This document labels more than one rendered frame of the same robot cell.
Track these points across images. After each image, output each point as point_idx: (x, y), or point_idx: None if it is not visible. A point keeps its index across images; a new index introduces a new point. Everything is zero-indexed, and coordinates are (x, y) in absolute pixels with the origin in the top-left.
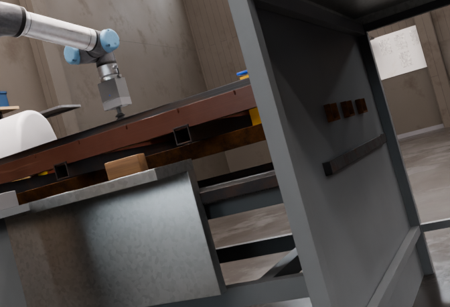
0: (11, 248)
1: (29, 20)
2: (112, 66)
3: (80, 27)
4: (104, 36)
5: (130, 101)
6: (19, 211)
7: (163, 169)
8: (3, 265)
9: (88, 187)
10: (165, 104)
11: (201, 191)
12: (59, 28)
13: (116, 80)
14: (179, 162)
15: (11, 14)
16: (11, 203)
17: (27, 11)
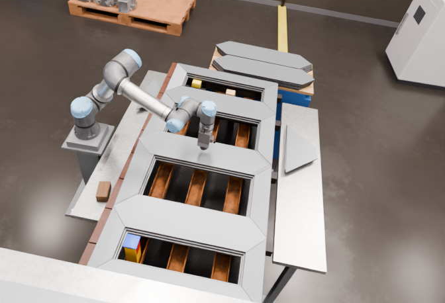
0: (98, 157)
1: (120, 92)
2: (203, 126)
3: (155, 109)
4: (166, 124)
5: (206, 147)
6: (94, 154)
7: (78, 217)
8: (92, 159)
9: (88, 181)
10: (117, 196)
11: (219, 210)
12: (140, 104)
13: (198, 133)
14: (94, 219)
15: (109, 86)
16: (93, 149)
17: (124, 86)
